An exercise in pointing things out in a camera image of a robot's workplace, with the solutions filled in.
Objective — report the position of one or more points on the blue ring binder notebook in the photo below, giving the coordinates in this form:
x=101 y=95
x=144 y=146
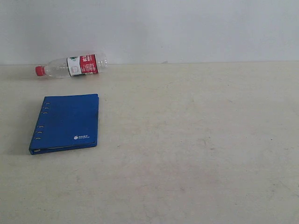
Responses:
x=66 y=123

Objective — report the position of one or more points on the clear bottle red cap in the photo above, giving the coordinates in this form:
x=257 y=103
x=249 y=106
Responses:
x=75 y=66

